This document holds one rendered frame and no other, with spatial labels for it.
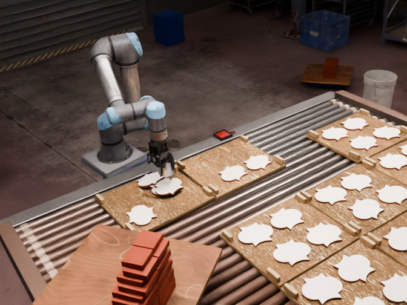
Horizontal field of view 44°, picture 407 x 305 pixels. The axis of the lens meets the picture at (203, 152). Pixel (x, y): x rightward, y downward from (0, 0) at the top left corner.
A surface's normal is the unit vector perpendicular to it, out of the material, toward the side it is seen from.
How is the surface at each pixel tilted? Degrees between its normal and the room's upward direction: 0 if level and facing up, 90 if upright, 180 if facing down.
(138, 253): 0
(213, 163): 0
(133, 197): 0
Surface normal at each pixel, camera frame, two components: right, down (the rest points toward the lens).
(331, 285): -0.06, -0.86
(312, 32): -0.81, 0.34
